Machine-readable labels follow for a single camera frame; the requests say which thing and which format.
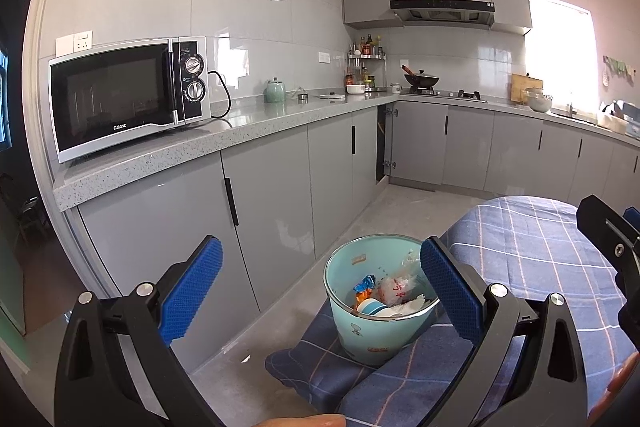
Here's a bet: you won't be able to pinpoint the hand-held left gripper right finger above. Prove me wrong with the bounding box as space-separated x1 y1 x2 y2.
420 236 588 427

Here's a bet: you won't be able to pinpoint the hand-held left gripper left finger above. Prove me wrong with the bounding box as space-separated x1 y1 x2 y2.
54 236 226 427

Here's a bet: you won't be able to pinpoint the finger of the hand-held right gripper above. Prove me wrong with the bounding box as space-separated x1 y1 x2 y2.
576 194 640 293
622 207 640 248

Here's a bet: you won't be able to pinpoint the clear plastic bag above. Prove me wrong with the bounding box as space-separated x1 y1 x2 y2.
375 252 426 308

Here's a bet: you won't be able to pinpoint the striped white paper cup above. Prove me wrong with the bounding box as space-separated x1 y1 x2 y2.
356 298 401 319

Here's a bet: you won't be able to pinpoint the red orange snack wrapper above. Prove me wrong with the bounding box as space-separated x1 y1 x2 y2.
353 274 376 308

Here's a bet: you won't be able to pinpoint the teal waste bin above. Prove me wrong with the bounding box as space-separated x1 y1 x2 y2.
324 234 442 368

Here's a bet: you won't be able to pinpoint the person's right hand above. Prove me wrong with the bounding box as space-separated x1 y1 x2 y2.
587 351 640 427

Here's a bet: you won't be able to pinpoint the person's left hand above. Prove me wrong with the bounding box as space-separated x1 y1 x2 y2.
260 413 347 427

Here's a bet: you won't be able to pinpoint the blue plaid tablecloth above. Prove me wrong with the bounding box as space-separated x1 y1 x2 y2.
265 196 640 418

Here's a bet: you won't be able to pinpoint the black bag on boxes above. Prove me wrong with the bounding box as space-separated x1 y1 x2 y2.
597 99 640 135

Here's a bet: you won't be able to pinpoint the metal mixing bowl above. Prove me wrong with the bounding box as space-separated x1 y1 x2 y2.
524 88 553 112

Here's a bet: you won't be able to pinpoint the wooden cutting board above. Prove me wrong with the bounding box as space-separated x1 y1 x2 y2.
511 73 544 105

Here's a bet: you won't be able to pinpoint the dark chair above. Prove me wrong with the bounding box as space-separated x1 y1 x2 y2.
20 197 46 243

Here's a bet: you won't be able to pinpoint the bright window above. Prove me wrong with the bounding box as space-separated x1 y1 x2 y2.
525 0 598 112

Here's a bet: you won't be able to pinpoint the gas stove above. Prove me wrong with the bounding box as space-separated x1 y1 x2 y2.
400 87 488 104

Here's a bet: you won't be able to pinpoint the black wok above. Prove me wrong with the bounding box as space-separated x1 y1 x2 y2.
401 65 441 88

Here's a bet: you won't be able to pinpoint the silver black microwave oven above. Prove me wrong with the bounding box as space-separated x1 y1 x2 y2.
48 36 208 164

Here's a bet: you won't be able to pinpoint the teal ceramic kettle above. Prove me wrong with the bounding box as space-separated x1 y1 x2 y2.
264 78 287 104

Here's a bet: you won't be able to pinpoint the metal spice rack with bottles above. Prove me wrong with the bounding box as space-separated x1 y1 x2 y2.
345 34 388 92

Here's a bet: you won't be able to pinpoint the black range hood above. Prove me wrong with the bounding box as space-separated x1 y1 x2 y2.
390 0 497 30

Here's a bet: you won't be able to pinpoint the wall hooks with hanging cloths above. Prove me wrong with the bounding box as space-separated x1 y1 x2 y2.
602 55 640 88

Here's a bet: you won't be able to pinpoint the black microwave power cable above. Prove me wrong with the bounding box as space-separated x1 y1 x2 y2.
206 71 232 118

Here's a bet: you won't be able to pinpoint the white wall outlet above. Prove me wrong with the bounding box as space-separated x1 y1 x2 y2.
56 30 94 56

